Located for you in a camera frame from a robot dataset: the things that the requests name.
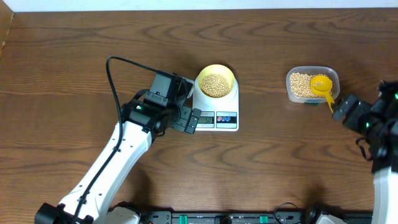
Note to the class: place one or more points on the soybeans in container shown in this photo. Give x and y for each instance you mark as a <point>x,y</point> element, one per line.
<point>300,85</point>

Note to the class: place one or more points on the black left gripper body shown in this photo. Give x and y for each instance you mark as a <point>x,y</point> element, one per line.
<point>181,123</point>

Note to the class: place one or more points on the white digital kitchen scale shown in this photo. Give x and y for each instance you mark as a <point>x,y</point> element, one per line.
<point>217,114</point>

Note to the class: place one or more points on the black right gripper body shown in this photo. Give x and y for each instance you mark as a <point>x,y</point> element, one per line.
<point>360,117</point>

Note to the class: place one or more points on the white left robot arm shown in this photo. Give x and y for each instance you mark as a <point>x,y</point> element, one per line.
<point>143,119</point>

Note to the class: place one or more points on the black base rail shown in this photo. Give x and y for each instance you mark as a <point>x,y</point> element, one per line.
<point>285,213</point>

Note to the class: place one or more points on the yellow measuring scoop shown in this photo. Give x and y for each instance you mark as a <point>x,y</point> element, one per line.
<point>321,86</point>

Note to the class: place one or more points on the clear plastic container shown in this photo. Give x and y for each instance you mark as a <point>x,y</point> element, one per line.
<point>313,70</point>

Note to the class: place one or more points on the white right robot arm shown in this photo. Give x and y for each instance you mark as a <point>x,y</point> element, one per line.
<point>377,124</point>

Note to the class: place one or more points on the soybeans in bowl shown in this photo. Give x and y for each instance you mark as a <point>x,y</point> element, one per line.
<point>215,85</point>

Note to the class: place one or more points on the yellow bowl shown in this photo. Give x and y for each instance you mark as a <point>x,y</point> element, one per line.
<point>217,69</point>

